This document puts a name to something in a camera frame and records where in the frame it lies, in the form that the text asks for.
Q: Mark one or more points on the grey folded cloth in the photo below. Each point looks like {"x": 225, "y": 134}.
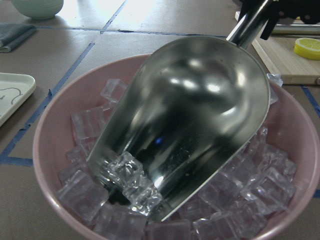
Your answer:
{"x": 13, "y": 34}

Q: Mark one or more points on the cream bear tray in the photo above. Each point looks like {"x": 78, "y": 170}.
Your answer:
{"x": 15, "y": 89}

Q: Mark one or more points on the green bowl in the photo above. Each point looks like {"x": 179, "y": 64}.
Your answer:
{"x": 38, "y": 9}

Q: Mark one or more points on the pile of clear ice cubes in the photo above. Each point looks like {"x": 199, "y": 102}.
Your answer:
{"x": 232, "y": 205}

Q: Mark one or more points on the pink bowl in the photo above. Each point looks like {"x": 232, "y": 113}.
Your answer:
{"x": 289, "y": 128}

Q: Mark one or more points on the lemon half slice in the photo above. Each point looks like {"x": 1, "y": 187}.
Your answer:
{"x": 308, "y": 48}

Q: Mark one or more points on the stainless steel ice scoop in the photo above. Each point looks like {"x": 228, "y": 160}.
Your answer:
{"x": 191, "y": 106}

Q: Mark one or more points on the wooden cutting board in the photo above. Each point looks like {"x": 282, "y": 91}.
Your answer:
{"x": 277, "y": 54}

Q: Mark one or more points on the steel cylinder black cap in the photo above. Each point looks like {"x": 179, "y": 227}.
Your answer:
{"x": 296, "y": 29}

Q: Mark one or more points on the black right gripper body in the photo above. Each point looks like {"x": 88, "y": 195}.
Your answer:
{"x": 287, "y": 11}

